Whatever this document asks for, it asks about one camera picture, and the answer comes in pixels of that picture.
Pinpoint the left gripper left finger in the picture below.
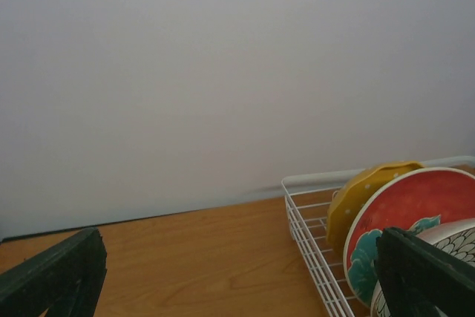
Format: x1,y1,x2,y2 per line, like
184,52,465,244
1,228,107,316

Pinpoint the yellow polka dot plate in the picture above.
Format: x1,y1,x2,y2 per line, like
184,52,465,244
327,161,424,258

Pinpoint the white wire dish rack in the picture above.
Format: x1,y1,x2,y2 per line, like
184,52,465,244
281,156,474,316

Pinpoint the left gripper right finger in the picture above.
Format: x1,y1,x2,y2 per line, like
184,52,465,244
376,227,474,316

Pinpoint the red floral plate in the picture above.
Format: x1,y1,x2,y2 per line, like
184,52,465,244
343,167,474,307

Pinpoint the wooden ribbed plate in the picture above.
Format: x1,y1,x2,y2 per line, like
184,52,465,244
370,218,474,317

